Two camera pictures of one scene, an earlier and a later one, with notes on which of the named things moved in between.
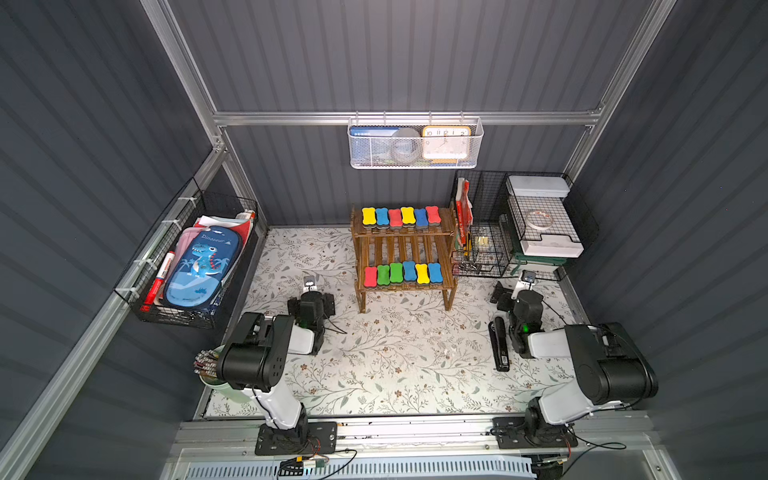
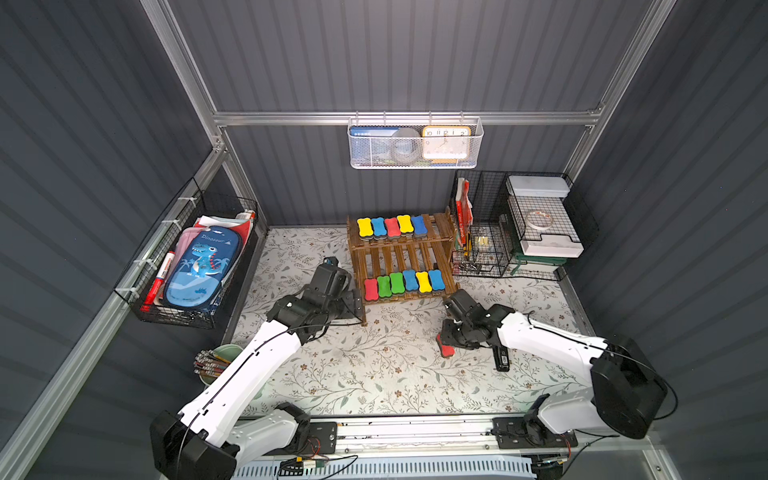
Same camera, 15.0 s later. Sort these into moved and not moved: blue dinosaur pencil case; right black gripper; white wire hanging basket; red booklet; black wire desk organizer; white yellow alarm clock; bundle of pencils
Moved: right black gripper
Not moved: black wire desk organizer; white yellow alarm clock; red booklet; white wire hanging basket; blue dinosaur pencil case; bundle of pencils
